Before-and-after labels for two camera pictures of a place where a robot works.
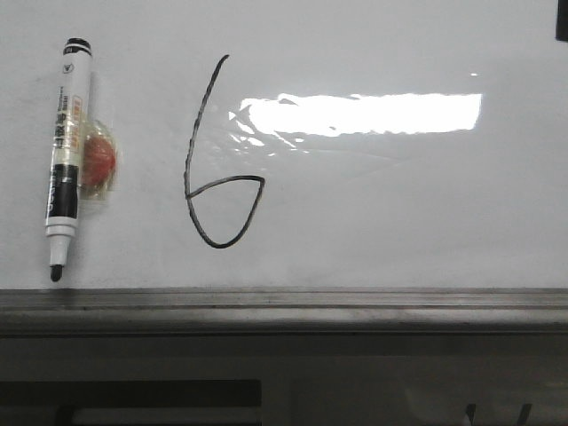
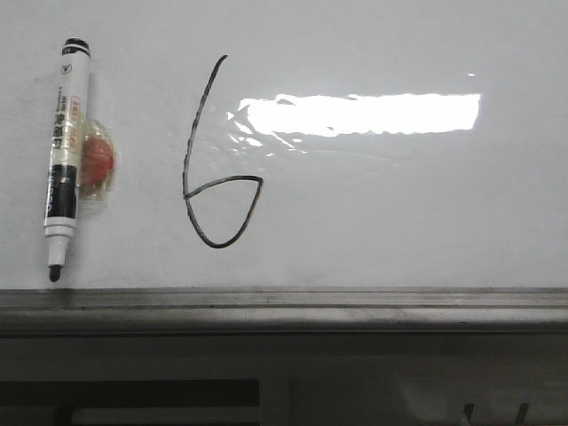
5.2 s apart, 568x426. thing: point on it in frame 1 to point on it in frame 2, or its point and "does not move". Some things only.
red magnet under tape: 98,161 does not move
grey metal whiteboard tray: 393,311 does not move
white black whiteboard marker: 69,151 does not move
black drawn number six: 213,241 to 254,202
